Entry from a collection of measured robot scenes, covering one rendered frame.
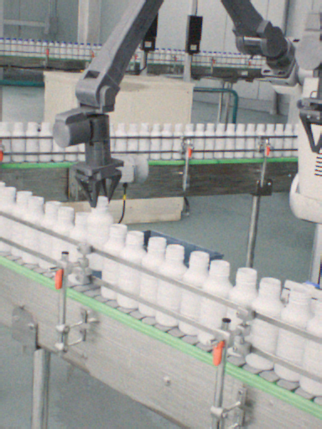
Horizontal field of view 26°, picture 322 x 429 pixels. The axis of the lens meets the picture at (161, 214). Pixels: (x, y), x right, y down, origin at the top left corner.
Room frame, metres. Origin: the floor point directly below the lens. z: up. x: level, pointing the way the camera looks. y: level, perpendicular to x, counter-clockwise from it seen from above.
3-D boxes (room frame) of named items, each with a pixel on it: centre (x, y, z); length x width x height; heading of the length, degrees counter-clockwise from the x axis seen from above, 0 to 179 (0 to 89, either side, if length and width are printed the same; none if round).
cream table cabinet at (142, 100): (5.98, 0.44, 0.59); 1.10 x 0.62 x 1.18; 119
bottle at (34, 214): (1.70, 0.31, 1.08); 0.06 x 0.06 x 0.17
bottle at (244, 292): (1.27, -0.17, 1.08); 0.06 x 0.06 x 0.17
